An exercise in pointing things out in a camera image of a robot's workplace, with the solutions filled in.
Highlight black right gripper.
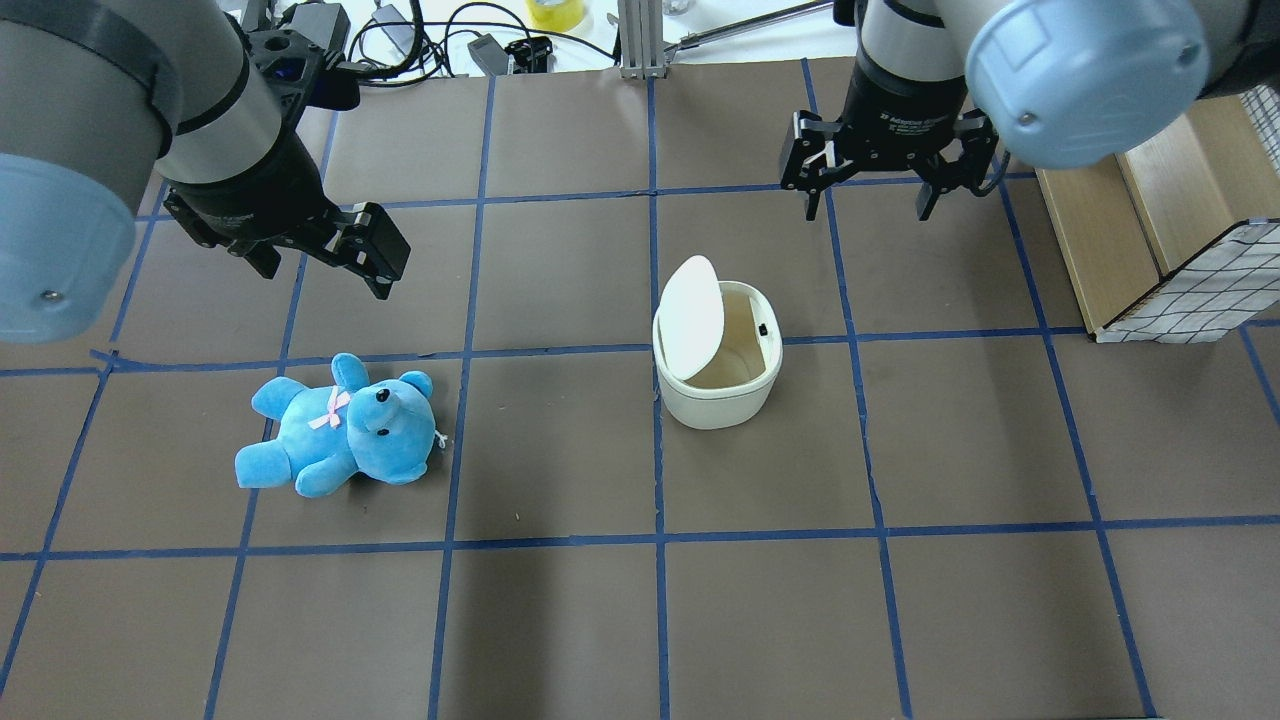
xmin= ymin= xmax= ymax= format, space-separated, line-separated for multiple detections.
xmin=780 ymin=60 xmax=998 ymax=222

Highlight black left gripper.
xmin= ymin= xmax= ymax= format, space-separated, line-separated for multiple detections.
xmin=163 ymin=129 xmax=411 ymax=301

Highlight white trash can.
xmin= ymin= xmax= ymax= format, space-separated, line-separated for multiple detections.
xmin=652 ymin=255 xmax=783 ymax=430

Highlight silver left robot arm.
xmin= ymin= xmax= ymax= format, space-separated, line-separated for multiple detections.
xmin=1 ymin=1 xmax=411 ymax=345

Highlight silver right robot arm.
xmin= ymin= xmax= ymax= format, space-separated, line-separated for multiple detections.
xmin=780 ymin=1 xmax=1277 ymax=220

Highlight blue teddy bear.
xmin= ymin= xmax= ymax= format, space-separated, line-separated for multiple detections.
xmin=234 ymin=354 xmax=448 ymax=498

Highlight black power adapter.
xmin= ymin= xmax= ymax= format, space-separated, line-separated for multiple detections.
xmin=467 ymin=33 xmax=515 ymax=76

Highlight yellow tape roll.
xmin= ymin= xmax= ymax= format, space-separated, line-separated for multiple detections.
xmin=525 ymin=0 xmax=588 ymax=33

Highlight wooden box with checkered cloth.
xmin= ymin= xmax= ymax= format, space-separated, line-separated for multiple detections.
xmin=1037 ymin=85 xmax=1279 ymax=345

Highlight aluminium frame post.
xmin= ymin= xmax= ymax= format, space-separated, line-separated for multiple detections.
xmin=616 ymin=0 xmax=669 ymax=79

